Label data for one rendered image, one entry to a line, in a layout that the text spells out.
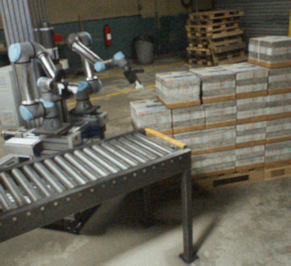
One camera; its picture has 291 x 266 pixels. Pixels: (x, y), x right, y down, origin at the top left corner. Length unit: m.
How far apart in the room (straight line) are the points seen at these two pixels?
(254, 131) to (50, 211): 2.06
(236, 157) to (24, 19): 2.11
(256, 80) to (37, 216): 2.12
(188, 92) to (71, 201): 1.46
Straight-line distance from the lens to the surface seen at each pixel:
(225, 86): 3.01
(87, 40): 3.14
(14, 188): 1.96
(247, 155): 3.32
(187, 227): 2.40
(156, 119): 2.86
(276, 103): 3.29
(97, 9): 9.88
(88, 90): 3.07
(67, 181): 1.93
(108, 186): 1.89
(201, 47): 9.48
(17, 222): 1.77
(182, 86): 2.84
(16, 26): 2.87
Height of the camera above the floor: 1.67
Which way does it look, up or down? 19 degrees down
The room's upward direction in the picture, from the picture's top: 4 degrees counter-clockwise
